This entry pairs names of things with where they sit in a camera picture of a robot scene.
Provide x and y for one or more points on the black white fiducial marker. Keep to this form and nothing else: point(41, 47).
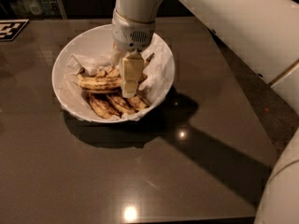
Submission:
point(9, 29)

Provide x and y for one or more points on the white bowl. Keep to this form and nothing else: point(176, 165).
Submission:
point(93, 44)

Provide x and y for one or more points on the spotted ripe banana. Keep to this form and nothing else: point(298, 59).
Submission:
point(99, 83)

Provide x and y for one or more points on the right spotted banana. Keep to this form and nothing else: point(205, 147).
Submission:
point(137, 102)

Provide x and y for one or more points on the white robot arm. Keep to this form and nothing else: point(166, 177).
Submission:
point(265, 35)

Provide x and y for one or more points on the middle spotted banana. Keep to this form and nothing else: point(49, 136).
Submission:
point(120, 103)

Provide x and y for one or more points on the left spotted banana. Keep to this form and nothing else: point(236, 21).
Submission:
point(102, 108)

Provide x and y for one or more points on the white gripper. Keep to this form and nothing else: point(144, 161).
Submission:
point(132, 34)

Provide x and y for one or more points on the white paper liner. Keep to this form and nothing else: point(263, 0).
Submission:
point(159, 75)

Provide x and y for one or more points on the plastic bottles on shelf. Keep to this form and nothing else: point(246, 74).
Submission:
point(35, 8)

